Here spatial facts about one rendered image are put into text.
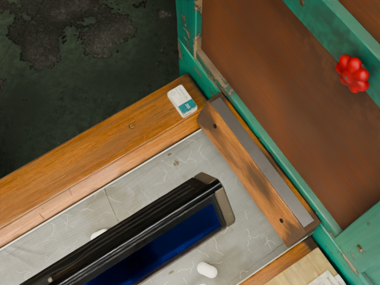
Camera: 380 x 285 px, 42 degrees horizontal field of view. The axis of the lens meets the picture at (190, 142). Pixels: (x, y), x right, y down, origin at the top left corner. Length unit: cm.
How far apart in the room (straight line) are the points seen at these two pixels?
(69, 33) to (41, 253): 128
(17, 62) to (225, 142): 132
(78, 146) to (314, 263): 50
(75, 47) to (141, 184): 116
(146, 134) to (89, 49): 109
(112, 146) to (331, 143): 47
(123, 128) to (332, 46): 56
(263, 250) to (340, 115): 39
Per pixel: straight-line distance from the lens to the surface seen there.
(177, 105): 101
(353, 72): 53
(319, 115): 70
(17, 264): 101
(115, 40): 207
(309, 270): 94
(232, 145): 91
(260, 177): 89
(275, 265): 94
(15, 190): 102
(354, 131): 65
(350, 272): 92
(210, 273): 93
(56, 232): 100
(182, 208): 59
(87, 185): 100
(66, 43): 210
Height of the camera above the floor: 168
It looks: 67 degrees down
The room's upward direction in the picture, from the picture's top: 1 degrees counter-clockwise
